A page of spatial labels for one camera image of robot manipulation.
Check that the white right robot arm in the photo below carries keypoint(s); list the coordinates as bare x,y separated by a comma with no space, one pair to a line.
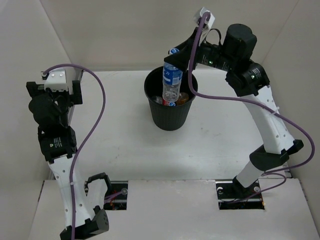
251,85

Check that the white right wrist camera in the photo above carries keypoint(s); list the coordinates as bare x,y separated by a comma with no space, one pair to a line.
204,20

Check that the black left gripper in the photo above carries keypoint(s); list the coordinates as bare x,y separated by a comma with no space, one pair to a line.
76,91

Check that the blue label plastic bottle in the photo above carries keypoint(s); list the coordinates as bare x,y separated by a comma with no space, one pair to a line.
171,80

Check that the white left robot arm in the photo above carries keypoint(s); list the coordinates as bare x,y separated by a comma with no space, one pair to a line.
83,199

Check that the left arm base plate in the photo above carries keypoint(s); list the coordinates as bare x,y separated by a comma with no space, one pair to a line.
116,199

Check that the red label plastic bottle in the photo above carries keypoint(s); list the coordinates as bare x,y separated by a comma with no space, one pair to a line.
167,103

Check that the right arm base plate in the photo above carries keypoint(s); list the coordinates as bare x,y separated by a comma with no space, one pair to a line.
231,196

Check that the orange juice bottle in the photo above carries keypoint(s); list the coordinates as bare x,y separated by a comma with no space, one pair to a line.
182,99

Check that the aluminium table edge rail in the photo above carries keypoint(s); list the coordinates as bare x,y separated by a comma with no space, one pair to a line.
76,95

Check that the black ribbed plastic bin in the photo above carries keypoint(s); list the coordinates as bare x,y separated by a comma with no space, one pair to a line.
166,117

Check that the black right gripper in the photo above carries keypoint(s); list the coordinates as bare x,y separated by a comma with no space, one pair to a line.
181,60

